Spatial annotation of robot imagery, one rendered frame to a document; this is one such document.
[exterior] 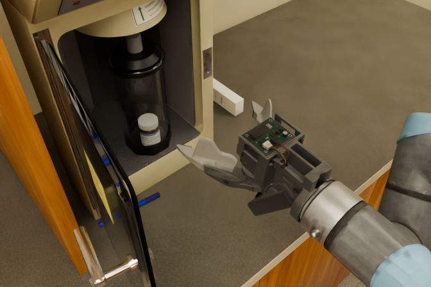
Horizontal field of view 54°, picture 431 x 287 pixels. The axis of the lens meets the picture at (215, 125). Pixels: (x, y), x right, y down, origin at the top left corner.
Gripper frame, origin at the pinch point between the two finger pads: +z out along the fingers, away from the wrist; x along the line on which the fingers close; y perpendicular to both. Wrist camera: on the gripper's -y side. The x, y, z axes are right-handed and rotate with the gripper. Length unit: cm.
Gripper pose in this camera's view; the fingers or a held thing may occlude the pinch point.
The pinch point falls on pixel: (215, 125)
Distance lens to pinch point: 65.3
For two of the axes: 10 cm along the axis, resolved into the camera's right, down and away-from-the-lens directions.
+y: 0.2, -7.0, -7.1
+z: -6.4, -5.6, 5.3
